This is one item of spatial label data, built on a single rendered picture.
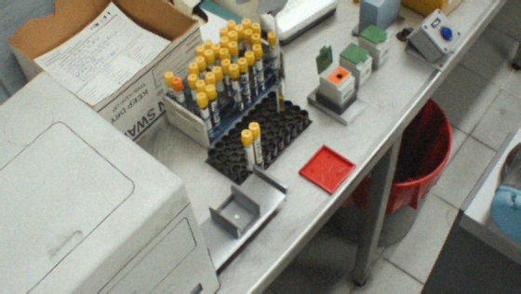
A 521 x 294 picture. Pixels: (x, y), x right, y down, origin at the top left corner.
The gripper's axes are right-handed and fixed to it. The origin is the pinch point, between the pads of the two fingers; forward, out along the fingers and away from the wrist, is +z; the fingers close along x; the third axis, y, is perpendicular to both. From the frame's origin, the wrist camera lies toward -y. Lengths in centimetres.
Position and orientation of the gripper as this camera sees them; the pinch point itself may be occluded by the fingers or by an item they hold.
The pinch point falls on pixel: (273, 5)
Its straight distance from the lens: 83.6
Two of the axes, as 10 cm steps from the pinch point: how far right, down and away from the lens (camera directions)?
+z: 0.7, 5.8, 8.1
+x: 7.5, 5.1, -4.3
